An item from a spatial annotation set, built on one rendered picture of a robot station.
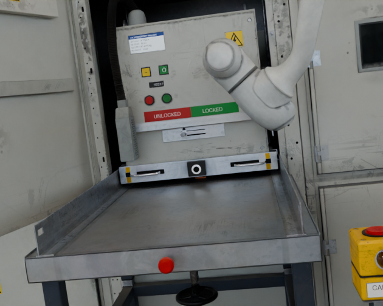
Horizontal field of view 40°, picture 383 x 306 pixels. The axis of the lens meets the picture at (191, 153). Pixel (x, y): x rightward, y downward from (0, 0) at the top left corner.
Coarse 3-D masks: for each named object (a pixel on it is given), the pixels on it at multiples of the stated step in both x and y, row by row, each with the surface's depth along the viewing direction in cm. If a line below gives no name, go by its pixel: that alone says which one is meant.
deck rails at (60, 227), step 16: (112, 176) 172; (272, 176) 169; (288, 176) 131; (96, 192) 153; (112, 192) 170; (288, 192) 138; (64, 208) 127; (80, 208) 139; (96, 208) 152; (288, 208) 125; (48, 224) 117; (64, 224) 126; (80, 224) 134; (288, 224) 112; (48, 240) 116; (64, 240) 120; (48, 256) 110
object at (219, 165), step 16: (192, 160) 176; (208, 160) 175; (224, 160) 175; (240, 160) 174; (256, 160) 174; (272, 160) 173; (128, 176) 179; (144, 176) 179; (160, 176) 178; (176, 176) 177
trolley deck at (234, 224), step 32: (128, 192) 173; (160, 192) 166; (192, 192) 160; (224, 192) 154; (256, 192) 149; (96, 224) 134; (128, 224) 130; (160, 224) 126; (192, 224) 123; (224, 224) 119; (256, 224) 116; (32, 256) 112; (64, 256) 110; (96, 256) 109; (128, 256) 108; (160, 256) 108; (192, 256) 107; (224, 256) 106; (256, 256) 105; (288, 256) 105; (320, 256) 104
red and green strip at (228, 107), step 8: (216, 104) 174; (224, 104) 173; (232, 104) 173; (144, 112) 177; (152, 112) 176; (160, 112) 176; (168, 112) 176; (176, 112) 176; (184, 112) 175; (192, 112) 175; (200, 112) 175; (208, 112) 174; (216, 112) 174; (224, 112) 174; (232, 112) 174; (152, 120) 177; (160, 120) 177
